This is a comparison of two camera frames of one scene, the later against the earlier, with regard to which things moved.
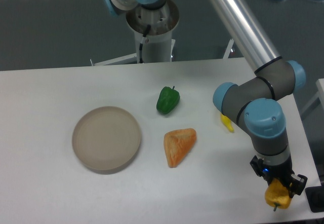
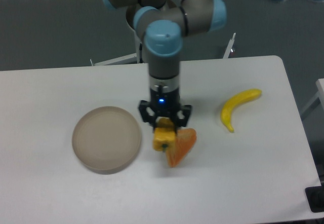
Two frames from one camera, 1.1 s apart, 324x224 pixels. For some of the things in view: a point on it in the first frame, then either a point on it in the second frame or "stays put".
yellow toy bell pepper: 277,194 -> 164,135
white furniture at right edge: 320,95 stays put
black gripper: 282,172 -> 164,104
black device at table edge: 315,195 stays put
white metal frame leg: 229,49 stays put
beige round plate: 106,139 stays put
